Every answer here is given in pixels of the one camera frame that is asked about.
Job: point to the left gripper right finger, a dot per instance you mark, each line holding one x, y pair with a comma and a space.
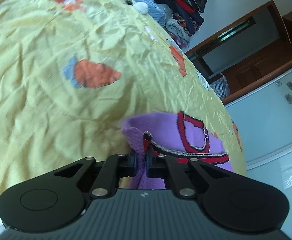
172, 172

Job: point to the white pompom ball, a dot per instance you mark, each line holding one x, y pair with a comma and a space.
141, 7

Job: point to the wooden door frame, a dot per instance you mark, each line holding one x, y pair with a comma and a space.
248, 53

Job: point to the purple sweater red trim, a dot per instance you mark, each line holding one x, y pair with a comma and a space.
178, 135

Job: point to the yellow carrot print bedsheet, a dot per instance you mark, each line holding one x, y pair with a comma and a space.
72, 70

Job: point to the pile of dark clothes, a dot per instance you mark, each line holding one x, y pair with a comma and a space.
181, 18

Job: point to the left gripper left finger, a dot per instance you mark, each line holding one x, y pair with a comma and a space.
114, 168

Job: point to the checkered basket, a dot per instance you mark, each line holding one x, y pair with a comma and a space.
220, 87

